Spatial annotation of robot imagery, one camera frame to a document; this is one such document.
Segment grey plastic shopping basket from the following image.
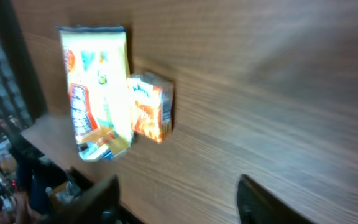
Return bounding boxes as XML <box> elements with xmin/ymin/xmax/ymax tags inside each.
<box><xmin>0</xmin><ymin>0</ymin><xmax>46</xmax><ymax>144</ymax></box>

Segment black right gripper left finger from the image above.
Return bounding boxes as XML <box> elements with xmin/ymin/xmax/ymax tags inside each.
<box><xmin>39</xmin><ymin>175</ymin><xmax>120</xmax><ymax>224</ymax></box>

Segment orange Kleenex tissue pack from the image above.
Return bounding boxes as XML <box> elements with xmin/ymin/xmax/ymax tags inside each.
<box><xmin>127</xmin><ymin>72</ymin><xmax>175</xmax><ymax>144</ymax></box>

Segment white blue wipes pack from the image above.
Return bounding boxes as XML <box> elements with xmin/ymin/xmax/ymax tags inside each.
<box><xmin>57</xmin><ymin>26</ymin><xmax>134</xmax><ymax>162</ymax></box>

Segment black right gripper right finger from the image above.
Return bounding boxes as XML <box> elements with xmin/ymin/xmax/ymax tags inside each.
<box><xmin>236</xmin><ymin>174</ymin><xmax>313</xmax><ymax>224</ymax></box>

